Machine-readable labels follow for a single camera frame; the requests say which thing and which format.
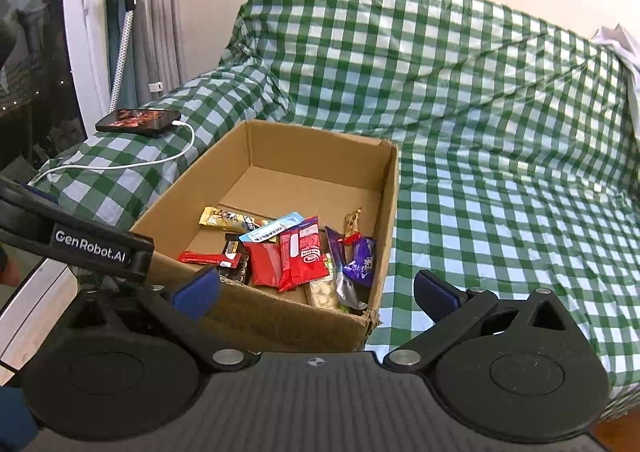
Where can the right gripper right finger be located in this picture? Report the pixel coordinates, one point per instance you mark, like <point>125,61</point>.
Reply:
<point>456,314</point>

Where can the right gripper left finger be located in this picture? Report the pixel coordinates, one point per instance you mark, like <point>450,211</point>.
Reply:
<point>178,314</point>

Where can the red thin wafer bar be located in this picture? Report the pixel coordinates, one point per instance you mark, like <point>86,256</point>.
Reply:
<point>224,260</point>

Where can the small purple chocolate bar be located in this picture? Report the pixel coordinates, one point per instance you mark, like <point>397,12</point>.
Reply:
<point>361,268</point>

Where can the long purple snack bar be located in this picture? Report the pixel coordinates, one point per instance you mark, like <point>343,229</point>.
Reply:
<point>345,288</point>

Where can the red square snack packet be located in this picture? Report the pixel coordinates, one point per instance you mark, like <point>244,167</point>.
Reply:
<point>265,260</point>

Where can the small gold red candy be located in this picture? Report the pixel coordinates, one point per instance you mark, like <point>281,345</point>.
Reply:
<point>351,227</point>

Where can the red white snack packet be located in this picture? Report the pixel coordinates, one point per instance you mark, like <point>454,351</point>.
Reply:
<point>302,260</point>

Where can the person's left hand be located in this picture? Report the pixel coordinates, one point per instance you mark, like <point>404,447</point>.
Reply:
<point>10,275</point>

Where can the dark chocolate bar wrapper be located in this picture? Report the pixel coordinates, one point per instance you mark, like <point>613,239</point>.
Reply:
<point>239,272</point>

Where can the yellow snack bar wrapper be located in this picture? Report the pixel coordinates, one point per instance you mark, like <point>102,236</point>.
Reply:
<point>229,221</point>

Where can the light blue snack packet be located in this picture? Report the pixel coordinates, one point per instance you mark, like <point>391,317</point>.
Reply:
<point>273,228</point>

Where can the green peanut snack packet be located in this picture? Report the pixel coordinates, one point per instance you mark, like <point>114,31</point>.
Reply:
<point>321,293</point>

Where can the green checkered sofa cover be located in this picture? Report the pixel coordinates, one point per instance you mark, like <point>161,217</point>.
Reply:
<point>518,166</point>

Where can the black smartphone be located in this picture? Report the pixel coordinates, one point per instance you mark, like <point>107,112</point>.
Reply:
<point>144,121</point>

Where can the brown cardboard box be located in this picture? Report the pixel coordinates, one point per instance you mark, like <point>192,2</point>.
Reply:
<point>269,170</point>

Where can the grey curtain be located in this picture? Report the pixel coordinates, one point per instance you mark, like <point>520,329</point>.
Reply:
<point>155,17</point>

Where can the white cloth on sofa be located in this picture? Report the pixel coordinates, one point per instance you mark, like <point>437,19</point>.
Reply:
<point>626,49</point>

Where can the white door frame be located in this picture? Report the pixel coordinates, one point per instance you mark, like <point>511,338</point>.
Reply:
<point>86,39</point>

